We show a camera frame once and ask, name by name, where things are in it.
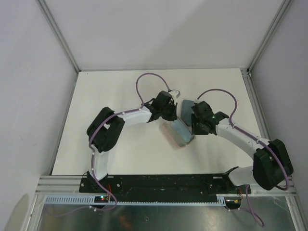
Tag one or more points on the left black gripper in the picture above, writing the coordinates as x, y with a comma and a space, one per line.
173, 115

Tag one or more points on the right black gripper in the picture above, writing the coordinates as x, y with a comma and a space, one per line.
195, 131

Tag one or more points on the blue-grey glasses case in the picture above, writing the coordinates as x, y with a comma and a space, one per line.
186, 112

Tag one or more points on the pink glasses case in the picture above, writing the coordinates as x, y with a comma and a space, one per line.
173, 138

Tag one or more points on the small blue cloth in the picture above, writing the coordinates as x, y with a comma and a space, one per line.
181, 133

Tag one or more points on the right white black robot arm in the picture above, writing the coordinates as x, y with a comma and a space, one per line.
271, 162

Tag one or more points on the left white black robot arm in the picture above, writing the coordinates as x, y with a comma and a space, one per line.
106, 128

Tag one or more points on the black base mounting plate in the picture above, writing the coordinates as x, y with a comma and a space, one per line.
169, 186

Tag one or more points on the small circuit board with leds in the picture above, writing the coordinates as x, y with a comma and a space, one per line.
101, 198

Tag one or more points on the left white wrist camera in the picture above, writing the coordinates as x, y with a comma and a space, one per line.
174, 93

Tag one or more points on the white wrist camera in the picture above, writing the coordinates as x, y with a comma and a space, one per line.
197, 100
174, 93

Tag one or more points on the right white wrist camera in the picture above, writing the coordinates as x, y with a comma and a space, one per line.
197, 100

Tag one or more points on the white slotted cable duct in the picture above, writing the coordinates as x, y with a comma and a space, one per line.
216, 200

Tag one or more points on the right aluminium frame post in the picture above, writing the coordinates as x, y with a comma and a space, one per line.
278, 18

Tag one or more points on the aluminium frame post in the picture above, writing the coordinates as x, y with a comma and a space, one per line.
278, 18
57, 33

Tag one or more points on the left aluminium frame post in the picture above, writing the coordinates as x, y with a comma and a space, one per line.
57, 33

